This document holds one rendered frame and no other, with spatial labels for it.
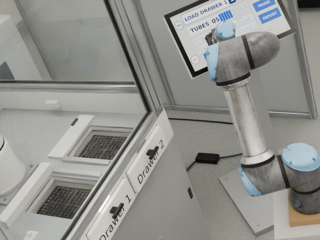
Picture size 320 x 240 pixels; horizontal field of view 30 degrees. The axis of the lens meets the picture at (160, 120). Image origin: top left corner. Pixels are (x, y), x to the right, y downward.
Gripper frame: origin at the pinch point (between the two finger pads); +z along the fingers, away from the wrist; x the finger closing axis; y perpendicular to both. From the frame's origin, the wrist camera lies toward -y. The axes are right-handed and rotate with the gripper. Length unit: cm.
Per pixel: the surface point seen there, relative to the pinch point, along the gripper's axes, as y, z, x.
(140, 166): -32, -19, 51
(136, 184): -37, -20, 55
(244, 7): 14.8, 2.5, -21.4
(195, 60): 1.7, 2.5, 8.9
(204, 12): 20.0, 2.5, -3.7
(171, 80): 18, 141, 4
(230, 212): -72, 72, 14
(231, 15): 13.8, 2.5, -14.3
